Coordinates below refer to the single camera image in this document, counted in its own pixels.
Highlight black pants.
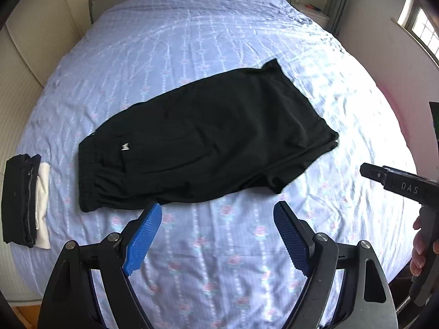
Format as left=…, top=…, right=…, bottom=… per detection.
left=78, top=58, right=340, bottom=213

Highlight white nightstand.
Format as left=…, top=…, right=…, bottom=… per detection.
left=292, top=1, right=333, bottom=30

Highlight window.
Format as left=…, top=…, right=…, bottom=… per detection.
left=397, top=0, right=439, bottom=66

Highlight black folded garment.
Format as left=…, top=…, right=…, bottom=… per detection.
left=2, top=154, right=42, bottom=249

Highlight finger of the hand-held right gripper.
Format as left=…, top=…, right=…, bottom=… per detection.
left=360, top=163, right=388, bottom=182

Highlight white folded garment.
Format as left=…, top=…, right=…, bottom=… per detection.
left=32, top=162, right=53, bottom=250

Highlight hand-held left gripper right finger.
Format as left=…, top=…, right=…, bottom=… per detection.
left=273, top=201, right=399, bottom=329

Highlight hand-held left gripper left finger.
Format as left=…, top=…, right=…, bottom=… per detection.
left=40, top=202, right=163, bottom=329

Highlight person's right hand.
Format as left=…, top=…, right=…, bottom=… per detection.
left=410, top=214, right=428, bottom=277

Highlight blue floral bed sheet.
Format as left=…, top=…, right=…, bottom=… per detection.
left=6, top=0, right=429, bottom=329

